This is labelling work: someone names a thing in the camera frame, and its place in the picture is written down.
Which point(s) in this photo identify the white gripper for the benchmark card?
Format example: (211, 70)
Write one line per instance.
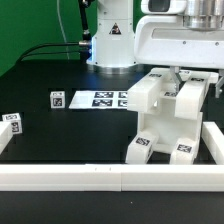
(164, 40)

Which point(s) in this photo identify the white chair back pieces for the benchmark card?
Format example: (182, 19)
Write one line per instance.
(146, 95)

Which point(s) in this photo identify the small white tagged cube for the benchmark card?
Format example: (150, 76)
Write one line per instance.
(15, 120)
(57, 99)

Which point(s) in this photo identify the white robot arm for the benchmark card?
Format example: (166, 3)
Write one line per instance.
(113, 43)

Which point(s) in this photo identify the white flat tagged sheet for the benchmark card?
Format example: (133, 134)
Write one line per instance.
(99, 100)

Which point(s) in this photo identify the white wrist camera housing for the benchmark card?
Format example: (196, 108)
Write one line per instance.
(169, 7)

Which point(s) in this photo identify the white U-shaped fence wall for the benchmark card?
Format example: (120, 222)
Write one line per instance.
(111, 177)

